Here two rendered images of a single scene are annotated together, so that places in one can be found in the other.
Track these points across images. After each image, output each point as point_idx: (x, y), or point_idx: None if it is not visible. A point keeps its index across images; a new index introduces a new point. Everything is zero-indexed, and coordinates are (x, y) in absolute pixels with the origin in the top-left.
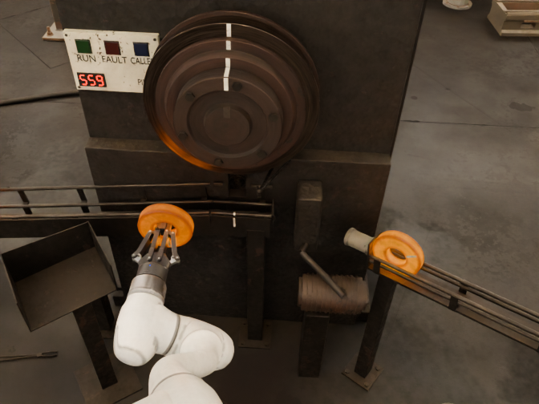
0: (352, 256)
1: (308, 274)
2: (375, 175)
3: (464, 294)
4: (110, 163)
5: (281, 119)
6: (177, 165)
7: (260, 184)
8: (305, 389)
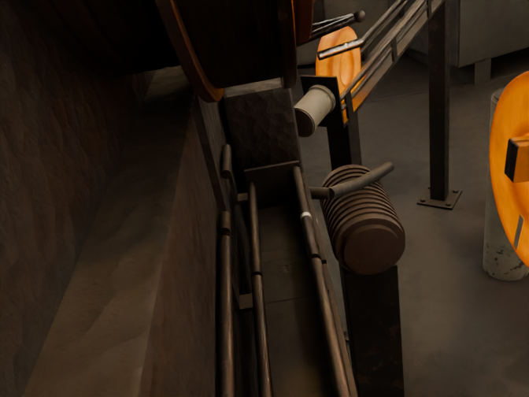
0: None
1: (349, 217)
2: None
3: (368, 57)
4: None
5: None
6: (194, 254)
7: (224, 158)
8: (423, 393)
